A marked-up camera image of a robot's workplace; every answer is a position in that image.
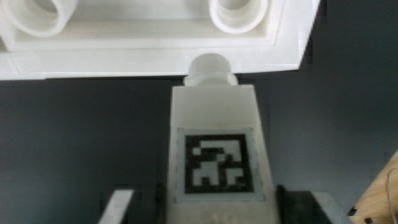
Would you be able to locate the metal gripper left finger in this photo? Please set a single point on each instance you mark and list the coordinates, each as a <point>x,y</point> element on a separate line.
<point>118,204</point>

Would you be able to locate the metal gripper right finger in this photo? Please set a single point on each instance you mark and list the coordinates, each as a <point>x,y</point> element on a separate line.
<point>308,207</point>

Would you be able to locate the white leg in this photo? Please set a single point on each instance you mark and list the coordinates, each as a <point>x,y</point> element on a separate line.
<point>221,191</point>

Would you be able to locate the white square tabletop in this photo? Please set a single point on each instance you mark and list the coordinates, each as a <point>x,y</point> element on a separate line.
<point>121,38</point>

